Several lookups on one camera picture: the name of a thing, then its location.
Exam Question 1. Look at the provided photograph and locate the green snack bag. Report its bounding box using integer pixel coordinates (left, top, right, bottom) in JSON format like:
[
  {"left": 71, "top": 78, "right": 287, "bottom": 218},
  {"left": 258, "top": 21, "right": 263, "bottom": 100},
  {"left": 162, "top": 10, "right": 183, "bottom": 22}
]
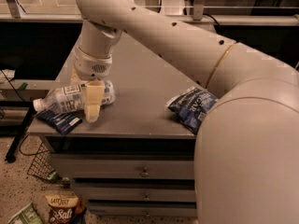
[{"left": 7, "top": 203, "right": 44, "bottom": 224}]

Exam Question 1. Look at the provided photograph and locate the grey drawer cabinet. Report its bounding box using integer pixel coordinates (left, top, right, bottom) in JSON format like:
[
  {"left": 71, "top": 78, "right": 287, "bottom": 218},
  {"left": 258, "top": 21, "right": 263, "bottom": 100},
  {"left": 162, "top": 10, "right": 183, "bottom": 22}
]
[{"left": 29, "top": 35, "right": 196, "bottom": 217}]

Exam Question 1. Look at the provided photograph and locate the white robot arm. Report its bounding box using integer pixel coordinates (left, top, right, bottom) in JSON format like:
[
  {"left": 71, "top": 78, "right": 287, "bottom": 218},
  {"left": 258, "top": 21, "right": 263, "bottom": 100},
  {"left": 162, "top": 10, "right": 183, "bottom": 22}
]
[{"left": 76, "top": 0, "right": 299, "bottom": 224}]

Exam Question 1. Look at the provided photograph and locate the wire mesh basket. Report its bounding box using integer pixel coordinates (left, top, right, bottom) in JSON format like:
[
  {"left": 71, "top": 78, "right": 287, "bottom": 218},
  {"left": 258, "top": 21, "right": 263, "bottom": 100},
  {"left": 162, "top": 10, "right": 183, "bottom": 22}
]
[{"left": 27, "top": 144, "right": 57, "bottom": 183}]

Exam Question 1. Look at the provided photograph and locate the black cable on floor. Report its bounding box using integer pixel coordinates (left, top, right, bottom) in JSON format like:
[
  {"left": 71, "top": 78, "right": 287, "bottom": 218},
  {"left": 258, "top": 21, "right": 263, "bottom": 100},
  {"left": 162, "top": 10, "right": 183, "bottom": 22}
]
[{"left": 18, "top": 134, "right": 50, "bottom": 157}]

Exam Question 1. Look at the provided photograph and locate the black table leg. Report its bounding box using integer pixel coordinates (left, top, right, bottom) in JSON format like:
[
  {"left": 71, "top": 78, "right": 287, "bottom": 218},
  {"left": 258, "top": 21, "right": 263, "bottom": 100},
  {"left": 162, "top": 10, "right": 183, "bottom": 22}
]
[{"left": 5, "top": 107, "right": 35, "bottom": 163}]

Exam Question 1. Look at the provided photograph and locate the blue kettle chips bag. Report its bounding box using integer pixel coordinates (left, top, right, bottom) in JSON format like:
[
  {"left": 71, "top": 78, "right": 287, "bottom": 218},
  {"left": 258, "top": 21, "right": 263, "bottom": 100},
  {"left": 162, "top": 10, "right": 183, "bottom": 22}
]
[{"left": 166, "top": 87, "right": 219, "bottom": 134}]

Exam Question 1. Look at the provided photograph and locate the metal railing frame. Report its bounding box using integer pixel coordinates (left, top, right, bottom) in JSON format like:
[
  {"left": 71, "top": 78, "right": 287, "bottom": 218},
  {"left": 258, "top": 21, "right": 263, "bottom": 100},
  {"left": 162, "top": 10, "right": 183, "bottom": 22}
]
[{"left": 0, "top": 0, "right": 299, "bottom": 26}]

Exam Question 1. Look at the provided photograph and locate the blue rxbar wrapper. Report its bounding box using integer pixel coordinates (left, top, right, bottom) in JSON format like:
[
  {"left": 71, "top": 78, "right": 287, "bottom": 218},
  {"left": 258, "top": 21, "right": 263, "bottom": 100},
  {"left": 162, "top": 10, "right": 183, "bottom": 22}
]
[{"left": 36, "top": 110, "right": 82, "bottom": 136}]

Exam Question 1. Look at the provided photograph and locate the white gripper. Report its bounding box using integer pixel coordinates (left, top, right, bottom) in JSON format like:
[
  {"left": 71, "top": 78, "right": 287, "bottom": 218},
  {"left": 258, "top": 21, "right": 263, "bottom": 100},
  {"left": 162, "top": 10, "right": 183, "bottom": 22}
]
[{"left": 70, "top": 47, "right": 112, "bottom": 122}]

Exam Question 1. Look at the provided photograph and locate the clear plastic water bottle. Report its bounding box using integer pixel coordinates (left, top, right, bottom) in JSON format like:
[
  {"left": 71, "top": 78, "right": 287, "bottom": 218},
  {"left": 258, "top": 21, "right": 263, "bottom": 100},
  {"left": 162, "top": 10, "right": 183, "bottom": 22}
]
[{"left": 32, "top": 79, "right": 117, "bottom": 115}]

